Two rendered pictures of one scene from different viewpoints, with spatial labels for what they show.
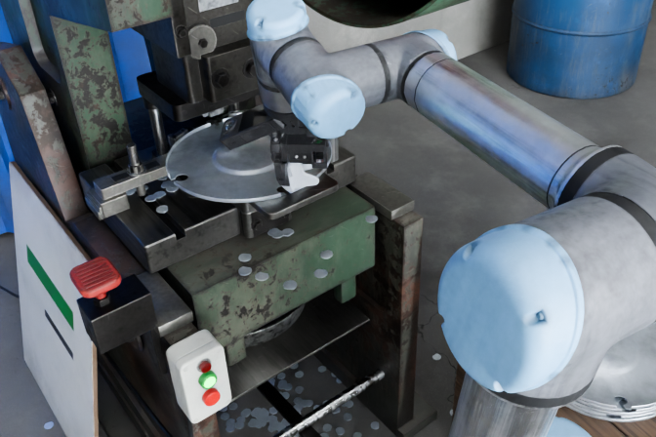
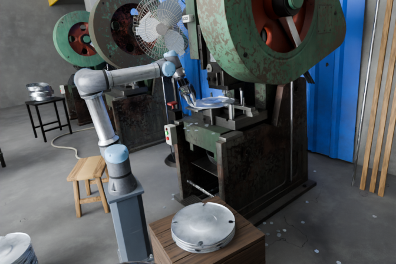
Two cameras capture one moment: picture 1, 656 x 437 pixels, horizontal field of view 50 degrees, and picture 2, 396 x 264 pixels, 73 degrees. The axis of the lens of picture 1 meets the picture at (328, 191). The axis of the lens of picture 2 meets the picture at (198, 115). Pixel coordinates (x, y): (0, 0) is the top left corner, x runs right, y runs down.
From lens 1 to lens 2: 1.84 m
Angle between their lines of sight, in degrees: 82
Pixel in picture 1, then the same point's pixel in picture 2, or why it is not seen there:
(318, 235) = (206, 129)
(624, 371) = (189, 225)
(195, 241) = (198, 115)
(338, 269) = (211, 146)
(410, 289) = (220, 169)
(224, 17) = (215, 64)
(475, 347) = not seen: hidden behind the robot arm
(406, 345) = (221, 192)
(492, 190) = not seen: outside the picture
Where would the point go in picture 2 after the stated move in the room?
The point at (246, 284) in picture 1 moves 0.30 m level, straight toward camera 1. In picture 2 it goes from (192, 128) to (147, 135)
